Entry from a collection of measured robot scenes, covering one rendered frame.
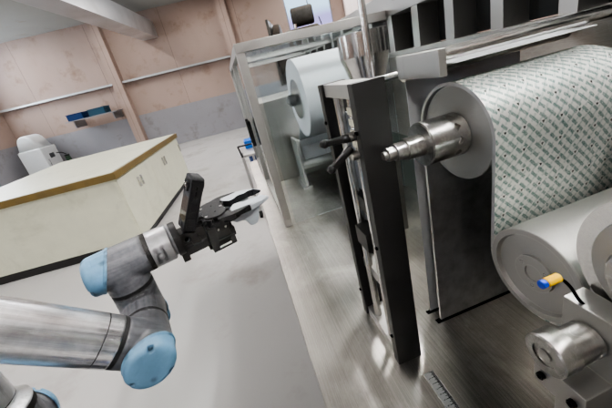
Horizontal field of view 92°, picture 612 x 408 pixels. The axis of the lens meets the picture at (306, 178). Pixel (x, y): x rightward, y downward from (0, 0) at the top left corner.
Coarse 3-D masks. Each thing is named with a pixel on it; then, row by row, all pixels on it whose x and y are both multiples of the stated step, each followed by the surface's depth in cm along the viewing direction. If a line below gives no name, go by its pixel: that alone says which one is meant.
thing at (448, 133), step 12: (432, 120) 41; (444, 120) 41; (456, 120) 41; (408, 132) 45; (420, 132) 42; (432, 132) 40; (444, 132) 40; (456, 132) 40; (468, 132) 41; (432, 144) 40; (444, 144) 40; (456, 144) 41; (468, 144) 41; (432, 156) 41; (444, 156) 41
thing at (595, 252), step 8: (600, 232) 27; (608, 232) 27; (600, 240) 27; (608, 240) 27; (592, 248) 28; (600, 248) 28; (608, 248) 27; (592, 256) 29; (600, 256) 28; (608, 256) 27; (600, 264) 28; (600, 272) 28; (600, 280) 29; (608, 288) 28
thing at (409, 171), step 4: (400, 136) 123; (404, 136) 119; (404, 160) 125; (408, 160) 122; (412, 160) 120; (404, 164) 126; (408, 164) 123; (412, 164) 120; (404, 168) 127; (408, 168) 124; (412, 168) 122; (404, 172) 128; (408, 172) 125; (412, 172) 122; (404, 176) 129; (408, 176) 126; (412, 176) 123; (404, 180) 130; (408, 180) 127; (412, 180) 124; (408, 184) 128; (412, 184) 125; (412, 188) 126; (416, 188) 123
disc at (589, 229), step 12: (588, 216) 28; (600, 216) 27; (588, 228) 29; (600, 228) 28; (576, 240) 30; (588, 240) 29; (576, 252) 31; (588, 252) 29; (588, 264) 30; (588, 276) 30; (600, 288) 29
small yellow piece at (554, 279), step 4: (548, 276) 29; (552, 276) 29; (556, 276) 29; (560, 276) 29; (540, 280) 29; (544, 280) 28; (548, 280) 28; (552, 280) 28; (556, 280) 28; (560, 280) 28; (564, 280) 29; (540, 284) 29; (544, 284) 28; (548, 284) 28; (552, 284) 28; (568, 284) 29; (544, 288) 28; (572, 288) 29; (572, 292) 29; (576, 296) 29; (580, 300) 29
